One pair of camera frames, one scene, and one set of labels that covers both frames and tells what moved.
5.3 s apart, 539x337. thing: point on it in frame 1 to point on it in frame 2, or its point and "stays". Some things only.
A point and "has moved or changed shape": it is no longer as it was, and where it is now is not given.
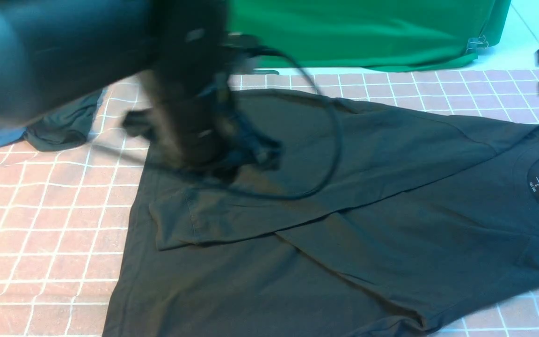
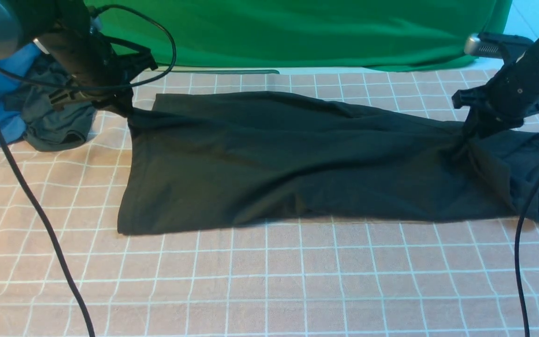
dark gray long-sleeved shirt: (377, 223) has moved or changed shape
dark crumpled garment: (69, 128) stays
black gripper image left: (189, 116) to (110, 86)
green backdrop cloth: (370, 35) stays
